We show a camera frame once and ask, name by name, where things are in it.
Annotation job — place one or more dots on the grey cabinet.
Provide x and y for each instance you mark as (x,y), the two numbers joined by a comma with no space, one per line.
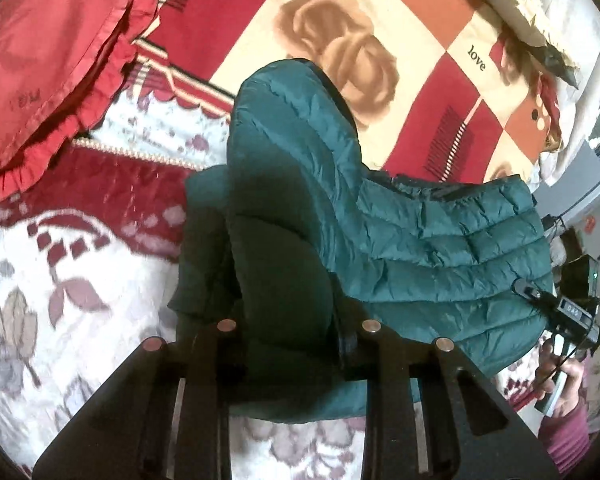
(572,185)

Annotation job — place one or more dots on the red ruffled pillow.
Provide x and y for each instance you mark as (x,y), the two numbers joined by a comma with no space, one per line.
(45,70)

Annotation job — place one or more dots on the dark cloth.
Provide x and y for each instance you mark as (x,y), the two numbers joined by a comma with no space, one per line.
(555,62)

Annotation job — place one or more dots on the teal quilted puffer jacket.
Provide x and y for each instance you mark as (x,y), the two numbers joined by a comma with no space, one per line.
(390,260)

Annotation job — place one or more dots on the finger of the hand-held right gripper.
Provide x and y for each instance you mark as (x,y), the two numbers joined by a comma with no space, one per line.
(530,292)

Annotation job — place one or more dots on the red cream rose checkered blanket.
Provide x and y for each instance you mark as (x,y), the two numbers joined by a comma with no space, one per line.
(380,60)

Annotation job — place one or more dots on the person's right forearm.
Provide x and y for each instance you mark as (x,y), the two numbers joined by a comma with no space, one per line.
(567,440)

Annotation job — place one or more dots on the black device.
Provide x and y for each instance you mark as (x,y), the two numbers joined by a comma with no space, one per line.
(577,275)

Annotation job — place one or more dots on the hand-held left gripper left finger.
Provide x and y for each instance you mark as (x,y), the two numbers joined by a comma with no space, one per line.
(207,360)

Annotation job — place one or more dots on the person's right hand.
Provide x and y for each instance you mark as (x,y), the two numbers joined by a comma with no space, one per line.
(572,385)

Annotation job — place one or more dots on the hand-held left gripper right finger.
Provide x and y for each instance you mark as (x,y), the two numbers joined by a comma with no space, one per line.
(375,360)

